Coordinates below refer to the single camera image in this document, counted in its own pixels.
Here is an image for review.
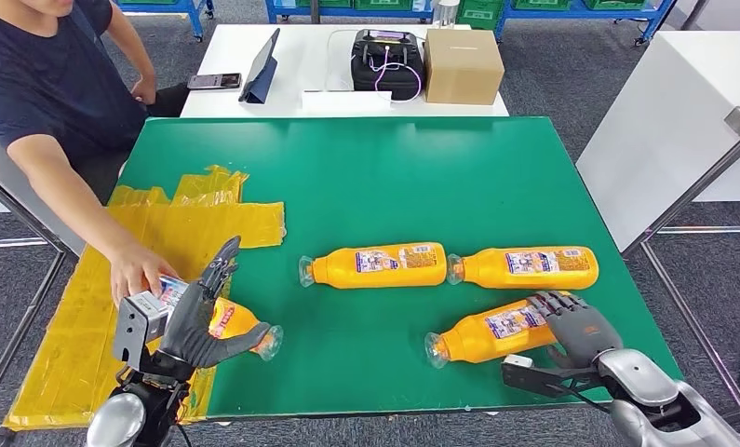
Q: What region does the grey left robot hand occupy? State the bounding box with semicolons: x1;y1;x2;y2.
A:
158;235;274;370

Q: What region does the person's right hand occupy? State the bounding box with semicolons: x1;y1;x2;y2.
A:
109;241;180;308

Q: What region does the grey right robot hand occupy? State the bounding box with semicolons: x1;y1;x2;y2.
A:
526;291;625;370

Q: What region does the person's left hand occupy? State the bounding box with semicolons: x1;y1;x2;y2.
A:
130;74;159;106

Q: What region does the orange detergent bottle clear cap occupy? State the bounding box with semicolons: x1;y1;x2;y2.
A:
424;291;572;370
144;276;285;363
298;241;449;290
446;245;600;291

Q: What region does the black smartphone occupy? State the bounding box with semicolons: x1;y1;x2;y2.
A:
186;72;244;92

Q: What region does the person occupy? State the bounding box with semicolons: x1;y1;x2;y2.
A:
0;0;192;306

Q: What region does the tablet in blue folio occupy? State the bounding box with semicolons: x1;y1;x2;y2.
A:
237;27;282;105

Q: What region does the green plastic crate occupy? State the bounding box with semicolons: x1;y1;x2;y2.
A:
354;0;434;12
276;0;352;10
582;0;648;11
512;0;575;11
455;0;506;31

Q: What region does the green table mat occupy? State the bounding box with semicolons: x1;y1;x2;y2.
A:
117;115;684;421

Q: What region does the black remote controller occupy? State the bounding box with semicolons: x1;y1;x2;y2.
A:
354;29;425;66

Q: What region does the black equipment case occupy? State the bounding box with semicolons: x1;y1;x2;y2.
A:
350;36;427;103

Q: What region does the brown cardboard box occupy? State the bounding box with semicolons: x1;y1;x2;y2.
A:
423;27;506;106

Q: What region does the clear plastic cup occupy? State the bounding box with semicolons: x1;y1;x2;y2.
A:
434;0;462;30

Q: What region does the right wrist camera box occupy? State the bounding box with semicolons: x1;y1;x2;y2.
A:
500;353;605;400

